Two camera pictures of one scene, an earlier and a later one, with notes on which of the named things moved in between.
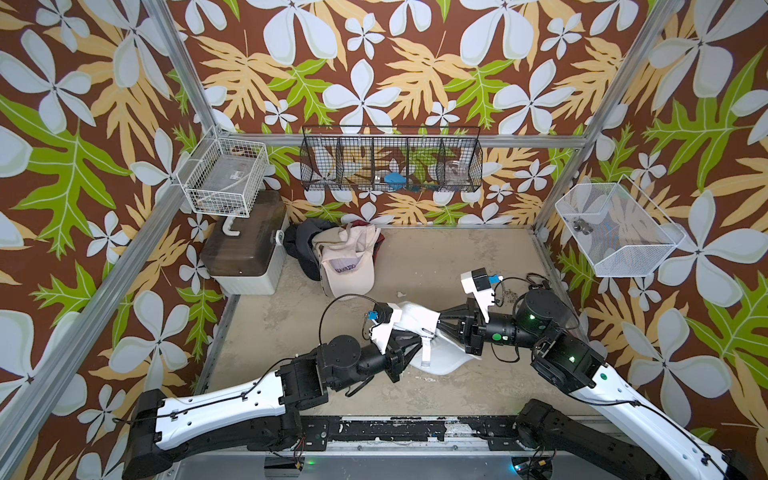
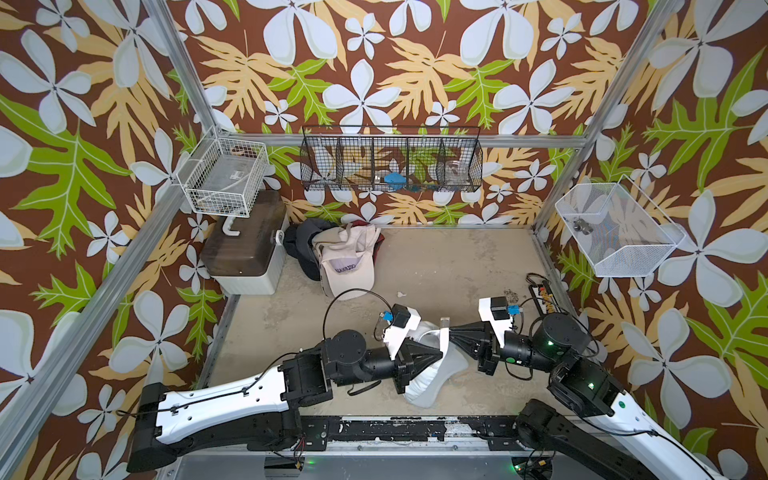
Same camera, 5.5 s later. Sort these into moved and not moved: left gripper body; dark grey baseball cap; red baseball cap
Moved: left gripper body
Not moved: dark grey baseball cap; red baseball cap
